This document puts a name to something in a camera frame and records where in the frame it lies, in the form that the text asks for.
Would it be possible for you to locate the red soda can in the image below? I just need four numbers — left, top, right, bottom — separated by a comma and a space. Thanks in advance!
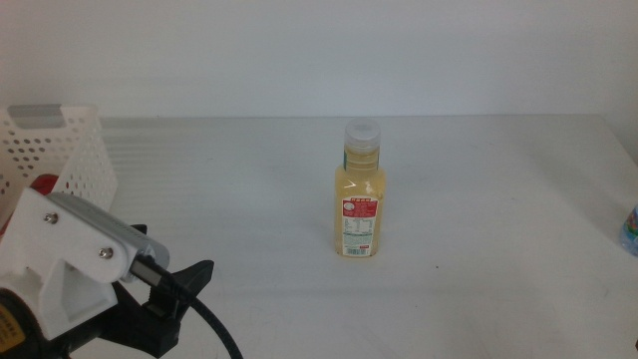
0, 173, 60, 240

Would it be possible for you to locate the yellow juice bottle white cap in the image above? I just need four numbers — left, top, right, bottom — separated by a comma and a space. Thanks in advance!
334, 118, 388, 259

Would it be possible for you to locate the white perforated plastic basket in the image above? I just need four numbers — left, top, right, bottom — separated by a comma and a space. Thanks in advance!
0, 104, 120, 231

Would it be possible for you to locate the clear water bottle blue cap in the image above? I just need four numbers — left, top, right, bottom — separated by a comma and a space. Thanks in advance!
619, 203, 638, 258

